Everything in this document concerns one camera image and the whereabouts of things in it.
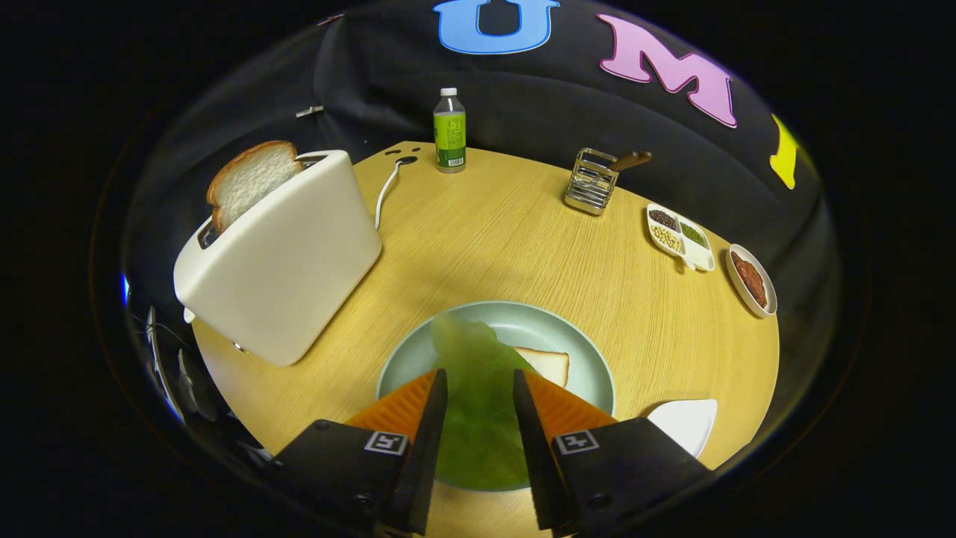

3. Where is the white square plate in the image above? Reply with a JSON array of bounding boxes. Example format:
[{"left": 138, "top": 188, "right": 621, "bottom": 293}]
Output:
[{"left": 646, "top": 398, "right": 718, "bottom": 458}]

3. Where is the white toaster cable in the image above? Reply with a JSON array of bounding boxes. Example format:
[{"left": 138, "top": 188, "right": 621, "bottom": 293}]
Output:
[{"left": 373, "top": 155, "right": 419, "bottom": 231}]

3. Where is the metal wire utensil holder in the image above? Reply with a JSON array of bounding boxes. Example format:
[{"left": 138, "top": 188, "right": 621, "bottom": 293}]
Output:
[{"left": 564, "top": 148, "right": 621, "bottom": 217}]

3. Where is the square white bread slice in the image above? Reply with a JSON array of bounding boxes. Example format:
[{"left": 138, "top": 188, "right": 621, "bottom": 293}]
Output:
[{"left": 512, "top": 346, "right": 571, "bottom": 389}]

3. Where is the pale green round plate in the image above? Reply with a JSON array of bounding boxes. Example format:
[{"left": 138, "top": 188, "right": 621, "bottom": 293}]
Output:
[{"left": 375, "top": 300, "right": 617, "bottom": 494}]

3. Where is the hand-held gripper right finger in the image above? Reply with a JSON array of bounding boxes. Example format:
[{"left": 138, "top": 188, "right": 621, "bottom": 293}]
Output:
[{"left": 512, "top": 368, "right": 712, "bottom": 536}]

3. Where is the green lettuce leaf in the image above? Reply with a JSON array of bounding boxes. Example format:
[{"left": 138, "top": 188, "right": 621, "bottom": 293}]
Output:
[{"left": 429, "top": 312, "right": 538, "bottom": 492}]

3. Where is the black backdrop cloth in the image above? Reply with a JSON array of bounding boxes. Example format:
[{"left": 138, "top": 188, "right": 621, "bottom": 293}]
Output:
[{"left": 123, "top": 0, "right": 845, "bottom": 389}]

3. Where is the red meat patty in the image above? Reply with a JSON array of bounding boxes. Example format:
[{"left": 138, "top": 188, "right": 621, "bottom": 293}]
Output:
[{"left": 730, "top": 251, "right": 768, "bottom": 309}]

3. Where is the white divided bean dish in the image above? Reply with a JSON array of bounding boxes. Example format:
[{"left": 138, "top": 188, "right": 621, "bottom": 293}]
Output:
[{"left": 646, "top": 202, "right": 716, "bottom": 273}]

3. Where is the toasted bread slice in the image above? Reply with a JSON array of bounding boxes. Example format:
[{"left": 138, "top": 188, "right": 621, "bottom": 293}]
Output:
[{"left": 206, "top": 140, "right": 305, "bottom": 233}]

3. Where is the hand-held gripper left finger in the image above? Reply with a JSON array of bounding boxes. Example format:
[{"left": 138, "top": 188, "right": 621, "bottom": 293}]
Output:
[{"left": 269, "top": 368, "right": 449, "bottom": 536}]

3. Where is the small white round plate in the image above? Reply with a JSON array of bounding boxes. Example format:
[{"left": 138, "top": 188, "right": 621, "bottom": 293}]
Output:
[{"left": 725, "top": 244, "right": 778, "bottom": 319}]

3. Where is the green label drink bottle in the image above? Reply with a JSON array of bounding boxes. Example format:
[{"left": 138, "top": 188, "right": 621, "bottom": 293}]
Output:
[{"left": 433, "top": 87, "right": 468, "bottom": 174}]

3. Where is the white toaster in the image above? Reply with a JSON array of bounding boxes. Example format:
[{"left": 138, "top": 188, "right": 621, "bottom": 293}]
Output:
[{"left": 173, "top": 149, "right": 383, "bottom": 368}]

